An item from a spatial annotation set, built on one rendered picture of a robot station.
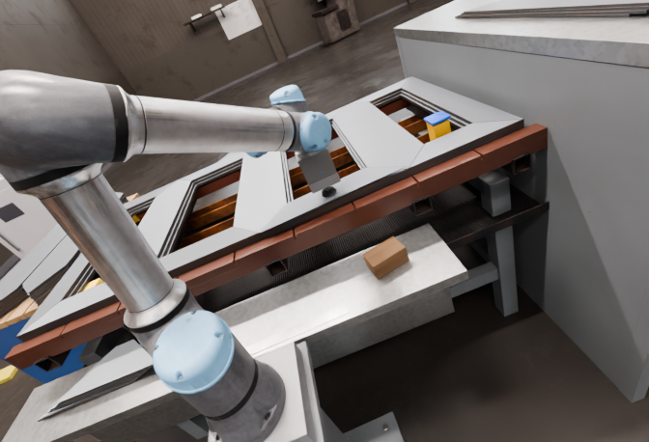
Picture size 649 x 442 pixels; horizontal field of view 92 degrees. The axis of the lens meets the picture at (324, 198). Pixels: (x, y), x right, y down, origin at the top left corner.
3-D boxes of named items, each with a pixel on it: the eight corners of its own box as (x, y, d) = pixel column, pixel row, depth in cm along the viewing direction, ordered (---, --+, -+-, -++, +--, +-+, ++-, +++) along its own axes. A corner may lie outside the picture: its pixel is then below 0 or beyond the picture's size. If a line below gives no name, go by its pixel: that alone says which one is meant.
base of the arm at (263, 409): (289, 433, 55) (265, 408, 50) (210, 466, 55) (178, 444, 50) (282, 356, 68) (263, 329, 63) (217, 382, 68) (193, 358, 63)
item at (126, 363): (62, 378, 95) (51, 372, 93) (178, 330, 93) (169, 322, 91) (37, 424, 84) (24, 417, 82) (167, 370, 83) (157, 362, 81)
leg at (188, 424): (200, 424, 140) (87, 343, 105) (211, 419, 140) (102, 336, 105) (197, 439, 135) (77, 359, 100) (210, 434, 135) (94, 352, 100)
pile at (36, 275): (76, 220, 183) (69, 212, 180) (137, 193, 181) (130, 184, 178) (-34, 338, 115) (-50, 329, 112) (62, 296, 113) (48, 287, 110)
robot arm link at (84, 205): (177, 392, 57) (-78, 87, 32) (149, 353, 67) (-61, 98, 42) (231, 341, 63) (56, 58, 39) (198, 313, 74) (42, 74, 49)
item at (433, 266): (42, 393, 98) (34, 388, 96) (430, 230, 92) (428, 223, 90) (-5, 472, 81) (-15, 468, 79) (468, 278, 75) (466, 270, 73)
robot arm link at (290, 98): (259, 99, 73) (283, 84, 78) (279, 141, 79) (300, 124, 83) (280, 96, 68) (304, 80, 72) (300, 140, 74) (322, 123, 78)
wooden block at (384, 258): (378, 280, 81) (373, 267, 78) (367, 266, 86) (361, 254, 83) (409, 260, 82) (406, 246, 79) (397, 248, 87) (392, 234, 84)
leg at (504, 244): (494, 305, 134) (478, 177, 99) (508, 299, 134) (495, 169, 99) (504, 317, 129) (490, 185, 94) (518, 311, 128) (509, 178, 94)
